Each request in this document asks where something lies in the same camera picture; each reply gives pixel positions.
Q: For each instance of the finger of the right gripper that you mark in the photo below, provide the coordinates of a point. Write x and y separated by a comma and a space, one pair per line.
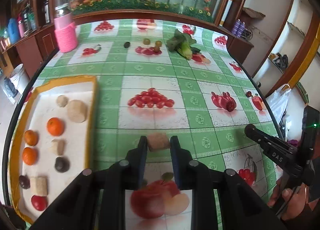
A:
268, 142

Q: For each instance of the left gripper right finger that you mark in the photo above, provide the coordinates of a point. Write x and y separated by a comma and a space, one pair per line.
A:
183, 172

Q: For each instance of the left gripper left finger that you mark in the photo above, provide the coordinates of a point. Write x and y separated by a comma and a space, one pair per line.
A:
134, 172

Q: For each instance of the small beige foam cube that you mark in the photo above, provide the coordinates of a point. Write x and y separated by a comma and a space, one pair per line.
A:
158, 141

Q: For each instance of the dark passion fruit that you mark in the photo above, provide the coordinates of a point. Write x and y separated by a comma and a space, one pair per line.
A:
61, 164

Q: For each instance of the large beige foam block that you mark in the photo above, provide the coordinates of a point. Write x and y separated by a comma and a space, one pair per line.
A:
77, 111

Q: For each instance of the beige foam wedge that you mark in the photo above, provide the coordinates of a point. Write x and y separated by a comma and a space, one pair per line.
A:
57, 147

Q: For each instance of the large orange tangerine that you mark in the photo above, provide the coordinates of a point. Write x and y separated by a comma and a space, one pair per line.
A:
55, 126

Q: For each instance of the round beige foam piece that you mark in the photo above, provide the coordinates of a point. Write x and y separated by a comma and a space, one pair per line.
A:
62, 101

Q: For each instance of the beige foam cylinder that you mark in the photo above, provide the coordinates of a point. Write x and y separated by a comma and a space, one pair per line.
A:
39, 186

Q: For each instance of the red tomato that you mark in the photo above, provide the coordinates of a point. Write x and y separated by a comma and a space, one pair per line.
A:
40, 203

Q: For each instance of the small orange tangerine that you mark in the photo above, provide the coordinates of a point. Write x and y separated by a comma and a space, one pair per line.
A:
29, 156

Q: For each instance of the dark plum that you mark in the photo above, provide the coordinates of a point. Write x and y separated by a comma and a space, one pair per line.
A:
24, 181

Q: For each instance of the right hand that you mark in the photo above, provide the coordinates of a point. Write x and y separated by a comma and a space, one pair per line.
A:
295, 201

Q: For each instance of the white plastic bag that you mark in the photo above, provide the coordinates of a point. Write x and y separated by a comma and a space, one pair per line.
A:
278, 101

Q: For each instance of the white foam tray yellow rim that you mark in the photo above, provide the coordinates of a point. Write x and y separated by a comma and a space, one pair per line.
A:
77, 136

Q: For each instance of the purple bottles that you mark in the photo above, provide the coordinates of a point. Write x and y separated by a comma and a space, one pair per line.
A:
238, 28

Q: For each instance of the green leafy vegetable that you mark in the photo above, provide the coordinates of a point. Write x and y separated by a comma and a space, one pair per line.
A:
182, 43

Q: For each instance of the dark small fruit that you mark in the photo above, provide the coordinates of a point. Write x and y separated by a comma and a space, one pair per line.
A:
127, 44

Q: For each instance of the green grape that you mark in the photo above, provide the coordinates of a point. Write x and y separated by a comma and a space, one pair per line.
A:
146, 41
158, 43

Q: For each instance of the white plastic bucket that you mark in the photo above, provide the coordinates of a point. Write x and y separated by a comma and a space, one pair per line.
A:
19, 78

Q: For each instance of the dark water bottle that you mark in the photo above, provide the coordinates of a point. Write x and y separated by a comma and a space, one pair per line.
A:
10, 88

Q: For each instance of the pink knitted jar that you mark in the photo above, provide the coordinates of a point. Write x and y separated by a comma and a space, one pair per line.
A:
65, 29

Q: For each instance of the wooden cabinet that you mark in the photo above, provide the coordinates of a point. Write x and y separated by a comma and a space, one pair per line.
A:
30, 51

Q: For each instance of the pink bottle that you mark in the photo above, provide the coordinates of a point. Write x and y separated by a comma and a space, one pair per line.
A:
21, 26

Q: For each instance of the blue thermos jug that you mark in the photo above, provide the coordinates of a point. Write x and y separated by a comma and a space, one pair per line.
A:
13, 30

